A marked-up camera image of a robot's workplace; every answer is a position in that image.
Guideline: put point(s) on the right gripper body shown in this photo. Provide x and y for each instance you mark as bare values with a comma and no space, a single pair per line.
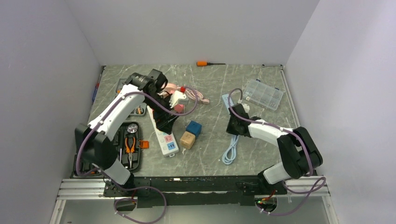
231,127

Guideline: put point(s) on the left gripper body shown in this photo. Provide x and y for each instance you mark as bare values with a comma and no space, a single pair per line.
159,113

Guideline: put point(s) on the grey tool tray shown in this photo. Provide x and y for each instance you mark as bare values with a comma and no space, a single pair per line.
140,110

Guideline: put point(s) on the clear plastic screw box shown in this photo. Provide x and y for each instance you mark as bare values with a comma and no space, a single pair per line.
263,94

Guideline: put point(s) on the dark blue cube adapter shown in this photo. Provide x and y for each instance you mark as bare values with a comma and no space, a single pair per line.
194,128

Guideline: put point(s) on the tan cube adapter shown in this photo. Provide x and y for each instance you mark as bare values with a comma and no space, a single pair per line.
187,140

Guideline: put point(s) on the black tool case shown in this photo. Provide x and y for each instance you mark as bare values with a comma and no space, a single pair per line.
123,148

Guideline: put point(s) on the white power strip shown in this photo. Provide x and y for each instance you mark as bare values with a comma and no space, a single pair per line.
166,141

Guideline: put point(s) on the pink round socket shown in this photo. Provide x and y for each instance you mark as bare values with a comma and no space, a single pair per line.
169,89

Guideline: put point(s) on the light blue power strip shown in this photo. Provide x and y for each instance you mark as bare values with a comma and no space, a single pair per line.
227,101

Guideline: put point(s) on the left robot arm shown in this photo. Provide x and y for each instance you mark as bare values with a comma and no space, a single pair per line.
107,123

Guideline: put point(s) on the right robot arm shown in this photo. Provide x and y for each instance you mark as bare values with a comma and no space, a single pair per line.
299,154

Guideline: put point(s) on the pink cube adapter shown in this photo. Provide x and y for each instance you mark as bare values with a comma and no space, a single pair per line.
179,108

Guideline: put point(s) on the blue red pen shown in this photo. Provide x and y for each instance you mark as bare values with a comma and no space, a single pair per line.
96,88

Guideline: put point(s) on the orange pliers in case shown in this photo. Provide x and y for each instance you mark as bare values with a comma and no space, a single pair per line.
130,142

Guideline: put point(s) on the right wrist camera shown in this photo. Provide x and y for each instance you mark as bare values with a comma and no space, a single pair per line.
244,107

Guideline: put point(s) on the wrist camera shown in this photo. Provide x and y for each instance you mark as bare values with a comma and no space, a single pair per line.
244,107
178,98

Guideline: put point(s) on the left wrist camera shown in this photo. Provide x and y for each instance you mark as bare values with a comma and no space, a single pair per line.
178,98

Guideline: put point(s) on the orange handled screwdriver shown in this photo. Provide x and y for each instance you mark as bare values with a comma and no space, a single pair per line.
205,63

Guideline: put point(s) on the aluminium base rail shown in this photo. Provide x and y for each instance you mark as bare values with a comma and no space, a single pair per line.
245,190

